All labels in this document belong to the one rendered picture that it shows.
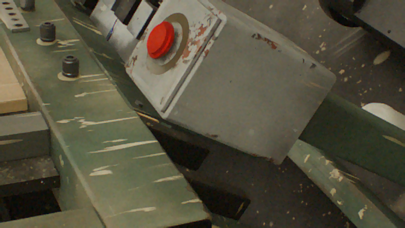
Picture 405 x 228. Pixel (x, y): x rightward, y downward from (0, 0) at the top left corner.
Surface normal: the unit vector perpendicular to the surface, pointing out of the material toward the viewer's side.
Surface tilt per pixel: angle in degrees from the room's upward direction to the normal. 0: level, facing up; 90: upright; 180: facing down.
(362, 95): 0
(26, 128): 60
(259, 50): 90
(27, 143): 90
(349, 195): 0
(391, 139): 90
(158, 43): 0
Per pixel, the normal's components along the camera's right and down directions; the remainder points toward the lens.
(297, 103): 0.41, 0.46
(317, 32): -0.75, -0.32
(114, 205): 0.07, -0.88
